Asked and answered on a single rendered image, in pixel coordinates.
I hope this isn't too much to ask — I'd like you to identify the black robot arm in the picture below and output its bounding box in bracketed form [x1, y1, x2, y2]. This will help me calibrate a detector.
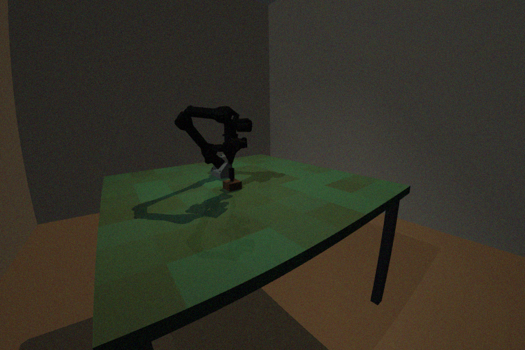
[175, 106, 252, 169]

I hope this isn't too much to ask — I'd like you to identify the brown block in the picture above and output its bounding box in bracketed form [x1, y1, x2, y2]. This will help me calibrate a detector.
[223, 179, 242, 191]

